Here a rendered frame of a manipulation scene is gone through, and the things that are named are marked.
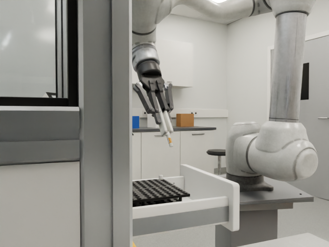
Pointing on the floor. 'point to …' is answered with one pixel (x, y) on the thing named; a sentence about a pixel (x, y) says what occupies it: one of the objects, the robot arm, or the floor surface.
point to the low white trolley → (293, 241)
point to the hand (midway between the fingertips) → (164, 123)
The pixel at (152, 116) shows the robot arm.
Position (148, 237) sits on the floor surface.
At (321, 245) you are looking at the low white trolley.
